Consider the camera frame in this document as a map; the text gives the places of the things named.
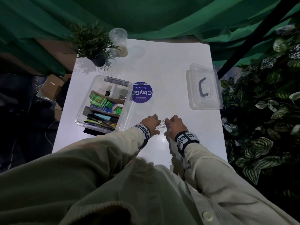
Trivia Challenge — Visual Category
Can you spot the person's left hand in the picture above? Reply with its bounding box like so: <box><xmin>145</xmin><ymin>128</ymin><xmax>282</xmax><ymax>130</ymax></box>
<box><xmin>140</xmin><ymin>114</ymin><xmax>162</xmax><ymax>137</ymax></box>

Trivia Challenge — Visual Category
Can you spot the person's right hand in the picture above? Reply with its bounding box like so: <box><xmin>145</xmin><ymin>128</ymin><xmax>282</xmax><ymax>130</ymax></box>
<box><xmin>164</xmin><ymin>115</ymin><xmax>189</xmax><ymax>142</ymax></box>

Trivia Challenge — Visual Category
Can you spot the pile of silver paper clips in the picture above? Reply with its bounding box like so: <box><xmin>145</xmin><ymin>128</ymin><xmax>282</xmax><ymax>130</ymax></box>
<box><xmin>118</xmin><ymin>93</ymin><xmax>168</xmax><ymax>134</ymax></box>

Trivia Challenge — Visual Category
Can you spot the blue round card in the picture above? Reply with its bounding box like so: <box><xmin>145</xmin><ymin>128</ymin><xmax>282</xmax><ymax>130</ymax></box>
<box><xmin>132</xmin><ymin>82</ymin><xmax>153</xmax><ymax>104</ymax></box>

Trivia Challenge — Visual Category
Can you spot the clear tape roll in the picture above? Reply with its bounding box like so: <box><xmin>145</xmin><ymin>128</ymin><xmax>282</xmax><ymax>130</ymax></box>
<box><xmin>112</xmin><ymin>103</ymin><xmax>125</xmax><ymax>116</ymax></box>

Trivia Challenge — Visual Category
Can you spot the teal highlighter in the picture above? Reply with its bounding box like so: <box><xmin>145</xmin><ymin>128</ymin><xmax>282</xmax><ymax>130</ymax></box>
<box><xmin>93</xmin><ymin>113</ymin><xmax>112</xmax><ymax>122</ymax></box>

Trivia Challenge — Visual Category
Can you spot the pile of markers and pens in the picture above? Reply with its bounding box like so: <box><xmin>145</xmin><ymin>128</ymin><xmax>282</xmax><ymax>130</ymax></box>
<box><xmin>84</xmin><ymin>112</ymin><xmax>119</xmax><ymax>131</ymax></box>

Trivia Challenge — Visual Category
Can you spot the clear plastic storage box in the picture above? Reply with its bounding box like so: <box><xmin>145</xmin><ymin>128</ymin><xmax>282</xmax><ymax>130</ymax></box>
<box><xmin>75</xmin><ymin>75</ymin><xmax>134</xmax><ymax>135</ymax></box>

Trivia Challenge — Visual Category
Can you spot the person's right forearm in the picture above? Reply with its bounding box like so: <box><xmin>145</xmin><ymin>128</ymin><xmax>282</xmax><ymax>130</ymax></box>
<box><xmin>184</xmin><ymin>142</ymin><xmax>300</xmax><ymax>225</ymax></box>

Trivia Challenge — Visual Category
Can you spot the person's left forearm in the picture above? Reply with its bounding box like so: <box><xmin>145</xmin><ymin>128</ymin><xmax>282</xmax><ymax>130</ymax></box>
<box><xmin>0</xmin><ymin>127</ymin><xmax>145</xmax><ymax>225</ymax></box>

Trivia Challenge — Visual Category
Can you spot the person's beige shirt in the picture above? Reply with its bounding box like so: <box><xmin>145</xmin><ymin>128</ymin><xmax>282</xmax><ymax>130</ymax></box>
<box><xmin>58</xmin><ymin>158</ymin><xmax>300</xmax><ymax>225</ymax></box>

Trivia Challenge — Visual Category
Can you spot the clear plastic box lid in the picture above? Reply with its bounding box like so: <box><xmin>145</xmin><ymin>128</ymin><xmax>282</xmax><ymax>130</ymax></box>
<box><xmin>186</xmin><ymin>63</ymin><xmax>224</xmax><ymax>111</ymax></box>

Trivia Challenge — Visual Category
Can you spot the white table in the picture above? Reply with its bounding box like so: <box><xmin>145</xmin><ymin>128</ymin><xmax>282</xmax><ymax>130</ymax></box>
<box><xmin>52</xmin><ymin>39</ymin><xmax>228</xmax><ymax>173</ymax></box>

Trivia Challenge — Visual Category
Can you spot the leafy green foliage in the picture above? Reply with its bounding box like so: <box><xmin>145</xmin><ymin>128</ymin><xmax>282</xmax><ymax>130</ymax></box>
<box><xmin>220</xmin><ymin>18</ymin><xmax>300</xmax><ymax>207</ymax></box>

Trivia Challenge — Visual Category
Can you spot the clear plastic cup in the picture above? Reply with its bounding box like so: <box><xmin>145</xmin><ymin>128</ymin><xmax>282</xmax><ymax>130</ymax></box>
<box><xmin>108</xmin><ymin>28</ymin><xmax>129</xmax><ymax>58</ymax></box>

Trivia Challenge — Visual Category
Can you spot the small potted green plant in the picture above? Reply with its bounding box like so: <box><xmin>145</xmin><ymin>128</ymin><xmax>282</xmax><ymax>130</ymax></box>
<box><xmin>66</xmin><ymin>21</ymin><xmax>120</xmax><ymax>69</ymax></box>

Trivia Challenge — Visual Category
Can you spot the small open cardboard box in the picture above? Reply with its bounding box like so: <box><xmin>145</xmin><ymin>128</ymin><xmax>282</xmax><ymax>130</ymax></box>
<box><xmin>36</xmin><ymin>74</ymin><xmax>65</xmax><ymax>102</ymax></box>

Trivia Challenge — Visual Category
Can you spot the green fabric curtain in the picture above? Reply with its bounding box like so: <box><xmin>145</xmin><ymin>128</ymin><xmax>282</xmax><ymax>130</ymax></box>
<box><xmin>0</xmin><ymin>0</ymin><xmax>300</xmax><ymax>77</ymax></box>

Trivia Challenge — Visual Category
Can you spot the black metal pole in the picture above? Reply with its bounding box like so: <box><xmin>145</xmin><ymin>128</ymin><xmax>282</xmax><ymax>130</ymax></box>
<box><xmin>217</xmin><ymin>0</ymin><xmax>298</xmax><ymax>79</ymax></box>

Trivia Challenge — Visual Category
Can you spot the left wrist camera with strap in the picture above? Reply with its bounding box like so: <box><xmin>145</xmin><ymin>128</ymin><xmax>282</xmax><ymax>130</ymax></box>
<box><xmin>133</xmin><ymin>123</ymin><xmax>151</xmax><ymax>151</ymax></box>

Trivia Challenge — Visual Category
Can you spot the wrist camera with strap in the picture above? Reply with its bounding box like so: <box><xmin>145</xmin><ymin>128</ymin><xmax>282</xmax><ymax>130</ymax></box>
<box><xmin>133</xmin><ymin>123</ymin><xmax>151</xmax><ymax>151</ymax></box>
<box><xmin>175</xmin><ymin>131</ymin><xmax>200</xmax><ymax>169</ymax></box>

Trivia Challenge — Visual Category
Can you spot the right wrist camera with strap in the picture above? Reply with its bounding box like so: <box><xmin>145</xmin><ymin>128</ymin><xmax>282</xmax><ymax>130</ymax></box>
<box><xmin>175</xmin><ymin>131</ymin><xmax>200</xmax><ymax>169</ymax></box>

